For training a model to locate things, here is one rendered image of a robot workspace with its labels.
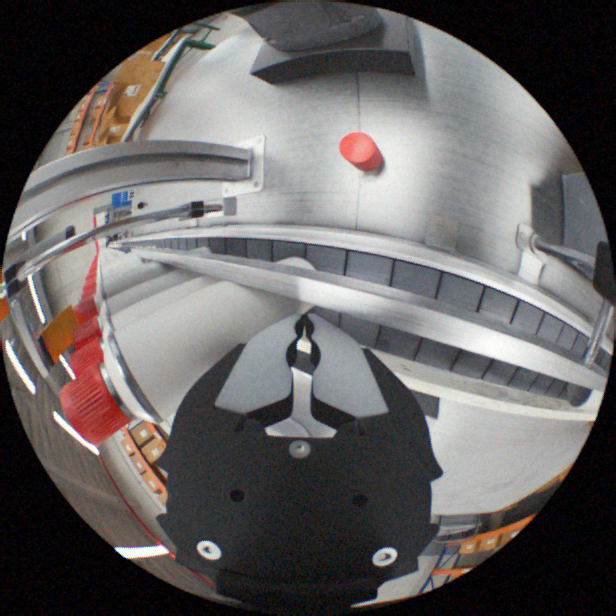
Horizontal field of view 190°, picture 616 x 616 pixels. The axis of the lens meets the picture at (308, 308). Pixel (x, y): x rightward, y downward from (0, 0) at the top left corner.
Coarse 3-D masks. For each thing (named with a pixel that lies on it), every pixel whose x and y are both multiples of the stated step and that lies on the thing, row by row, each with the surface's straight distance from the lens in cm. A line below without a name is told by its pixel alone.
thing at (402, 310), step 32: (160, 256) 24; (192, 256) 16; (224, 256) 14; (256, 288) 11; (288, 288) 9; (320, 288) 8; (352, 288) 8; (384, 288) 8; (384, 320) 8; (416, 320) 8; (448, 320) 8; (480, 320) 9; (480, 352) 9; (512, 352) 10; (544, 352) 11
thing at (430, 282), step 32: (256, 256) 22; (288, 256) 19; (320, 256) 17; (352, 256) 16; (384, 256) 19; (416, 288) 16; (448, 288) 16; (480, 288) 17; (352, 320) 18; (512, 320) 19; (544, 320) 21; (416, 352) 19; (448, 352) 18; (576, 352) 28; (512, 384) 24; (544, 384) 27
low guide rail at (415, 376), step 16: (304, 336) 17; (400, 368) 16; (416, 368) 16; (432, 368) 17; (416, 384) 16; (432, 384) 16; (448, 384) 17; (464, 384) 18; (480, 384) 19; (464, 400) 18; (480, 400) 18; (496, 400) 19; (512, 400) 20; (528, 400) 23; (544, 400) 25; (560, 400) 29; (544, 416) 26; (560, 416) 29; (576, 416) 33; (592, 416) 41
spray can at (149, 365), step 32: (224, 288) 12; (160, 320) 10; (192, 320) 10; (224, 320) 10; (256, 320) 11; (128, 352) 9; (160, 352) 9; (192, 352) 9; (224, 352) 10; (96, 384) 10; (128, 384) 9; (160, 384) 9; (192, 384) 10; (96, 416) 10; (128, 416) 11; (160, 416) 10
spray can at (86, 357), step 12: (204, 276) 18; (180, 288) 16; (192, 288) 16; (144, 300) 16; (156, 300) 15; (168, 300) 15; (120, 312) 16; (132, 312) 15; (144, 312) 15; (108, 324) 15; (120, 324) 14; (84, 348) 16; (96, 348) 15; (72, 360) 16; (84, 360) 15; (96, 360) 15; (72, 372) 16
